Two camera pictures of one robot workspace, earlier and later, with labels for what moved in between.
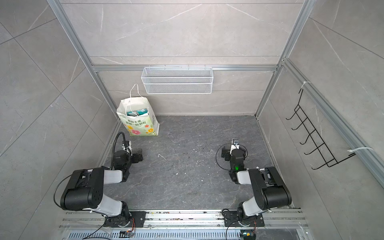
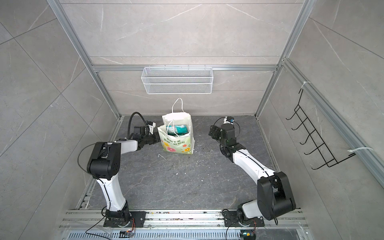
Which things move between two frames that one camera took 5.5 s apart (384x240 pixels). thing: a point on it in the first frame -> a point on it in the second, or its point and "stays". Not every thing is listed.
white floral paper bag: [135, 113] -> [185, 144]
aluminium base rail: [285, 224] stays
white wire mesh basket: [177, 80] stays
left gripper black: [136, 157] -> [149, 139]
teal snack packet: [138, 112] -> [177, 129]
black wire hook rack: [330, 160] stays
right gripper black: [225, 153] -> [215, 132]
